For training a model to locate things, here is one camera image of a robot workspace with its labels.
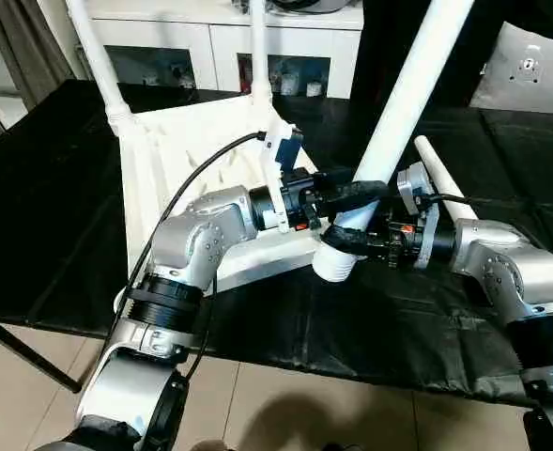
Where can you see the white plastic table leg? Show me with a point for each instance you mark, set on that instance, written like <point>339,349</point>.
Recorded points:
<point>102,66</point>
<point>407,103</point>
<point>440,169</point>
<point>259,52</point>

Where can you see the white plastic table top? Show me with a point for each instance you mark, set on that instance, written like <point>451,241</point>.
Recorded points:
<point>182,150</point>

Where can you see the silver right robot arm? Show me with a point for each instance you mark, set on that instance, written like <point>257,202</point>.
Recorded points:
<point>511,272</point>

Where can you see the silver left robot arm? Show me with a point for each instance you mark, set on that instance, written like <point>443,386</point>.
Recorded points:
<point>192,244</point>

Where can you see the black cabinet with yellow label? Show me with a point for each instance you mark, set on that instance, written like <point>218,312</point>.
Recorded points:
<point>389,47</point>

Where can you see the white glass-door cabinet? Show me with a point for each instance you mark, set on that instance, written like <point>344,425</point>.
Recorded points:
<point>182,42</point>

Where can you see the grey cushion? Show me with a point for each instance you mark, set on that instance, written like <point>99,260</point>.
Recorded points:
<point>529,70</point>

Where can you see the black table mat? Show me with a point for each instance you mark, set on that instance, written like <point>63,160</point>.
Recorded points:
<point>41,207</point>

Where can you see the grey curtain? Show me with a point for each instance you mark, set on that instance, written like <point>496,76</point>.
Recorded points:
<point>27,47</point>

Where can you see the black table frame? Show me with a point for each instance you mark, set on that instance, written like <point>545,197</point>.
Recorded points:
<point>27,355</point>

